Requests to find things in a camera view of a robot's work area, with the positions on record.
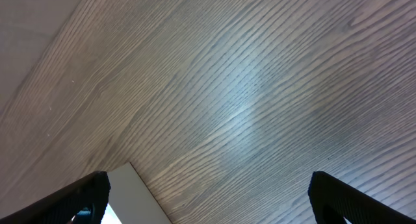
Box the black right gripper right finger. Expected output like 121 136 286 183
307 171 415 224

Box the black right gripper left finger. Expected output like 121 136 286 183
1 171 111 224

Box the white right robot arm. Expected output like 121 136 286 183
1 163 415 224

